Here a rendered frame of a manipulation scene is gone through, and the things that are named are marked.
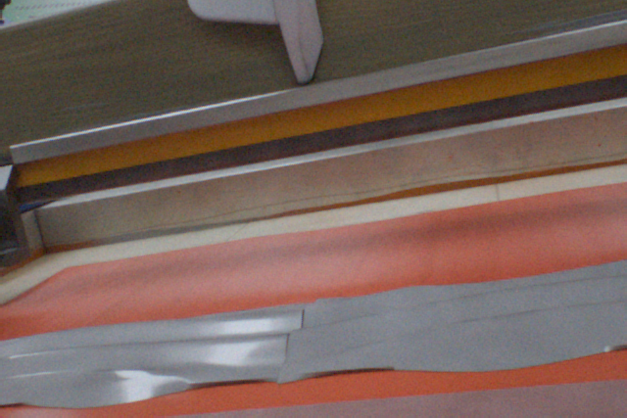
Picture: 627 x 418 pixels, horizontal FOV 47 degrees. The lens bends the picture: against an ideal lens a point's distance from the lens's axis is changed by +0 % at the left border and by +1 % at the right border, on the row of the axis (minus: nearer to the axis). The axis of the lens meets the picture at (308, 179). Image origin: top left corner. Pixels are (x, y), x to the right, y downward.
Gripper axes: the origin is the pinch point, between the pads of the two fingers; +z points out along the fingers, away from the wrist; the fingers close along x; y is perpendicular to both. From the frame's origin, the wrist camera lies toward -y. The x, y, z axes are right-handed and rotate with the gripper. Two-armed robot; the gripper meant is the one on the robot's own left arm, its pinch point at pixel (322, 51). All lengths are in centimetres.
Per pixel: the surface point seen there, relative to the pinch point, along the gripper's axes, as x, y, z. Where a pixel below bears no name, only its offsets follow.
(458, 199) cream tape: -6.2, -5.0, 10.0
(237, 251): -1.3, 7.5, 10.0
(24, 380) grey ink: 15.6, 9.6, 9.4
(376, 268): 5.7, -1.6, 10.0
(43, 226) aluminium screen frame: -9.1, 25.0, 7.9
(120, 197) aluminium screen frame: -9.1, 18.4, 6.7
